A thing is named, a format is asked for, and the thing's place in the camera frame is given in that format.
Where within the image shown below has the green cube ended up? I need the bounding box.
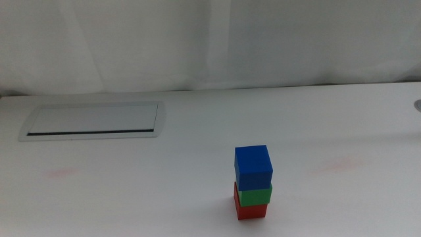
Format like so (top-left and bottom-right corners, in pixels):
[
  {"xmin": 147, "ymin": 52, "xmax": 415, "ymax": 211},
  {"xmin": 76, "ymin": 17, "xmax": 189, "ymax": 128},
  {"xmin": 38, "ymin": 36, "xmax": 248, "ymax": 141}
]
[{"xmin": 237, "ymin": 183, "xmax": 273, "ymax": 207}]

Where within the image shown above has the blue cube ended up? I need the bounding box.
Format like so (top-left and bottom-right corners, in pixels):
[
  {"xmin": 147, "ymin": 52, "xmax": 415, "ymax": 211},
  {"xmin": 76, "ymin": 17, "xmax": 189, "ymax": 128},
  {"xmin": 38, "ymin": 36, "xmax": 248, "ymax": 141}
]
[{"xmin": 234, "ymin": 144, "xmax": 274, "ymax": 192}]

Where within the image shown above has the white curtain backdrop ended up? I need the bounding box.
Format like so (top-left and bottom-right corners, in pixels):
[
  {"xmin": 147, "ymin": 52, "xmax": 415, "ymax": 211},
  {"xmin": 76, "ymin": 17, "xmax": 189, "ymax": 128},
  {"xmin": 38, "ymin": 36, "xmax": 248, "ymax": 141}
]
[{"xmin": 0, "ymin": 0, "xmax": 421, "ymax": 97}]

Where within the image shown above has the red cube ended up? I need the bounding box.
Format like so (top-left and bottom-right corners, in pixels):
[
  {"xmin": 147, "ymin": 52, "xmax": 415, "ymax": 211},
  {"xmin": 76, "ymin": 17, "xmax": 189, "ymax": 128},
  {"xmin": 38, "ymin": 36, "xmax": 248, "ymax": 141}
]
[{"xmin": 233, "ymin": 181, "xmax": 269, "ymax": 221}]

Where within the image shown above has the silver table cable hatch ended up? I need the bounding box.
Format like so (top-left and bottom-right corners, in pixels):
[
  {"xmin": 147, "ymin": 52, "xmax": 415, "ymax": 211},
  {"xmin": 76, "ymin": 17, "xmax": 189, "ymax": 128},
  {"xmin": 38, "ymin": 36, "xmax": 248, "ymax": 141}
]
[{"xmin": 18, "ymin": 101, "xmax": 167, "ymax": 142}]

